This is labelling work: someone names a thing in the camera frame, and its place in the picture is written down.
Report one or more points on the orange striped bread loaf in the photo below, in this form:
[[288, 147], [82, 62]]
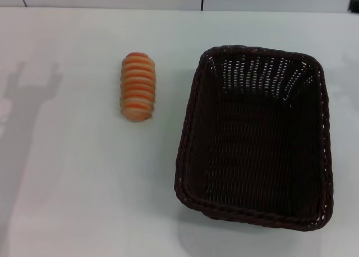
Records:
[[138, 86]]

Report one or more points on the dark brown wicker basket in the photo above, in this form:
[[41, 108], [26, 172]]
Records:
[[252, 144]]

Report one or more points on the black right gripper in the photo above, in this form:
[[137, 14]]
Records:
[[354, 4]]

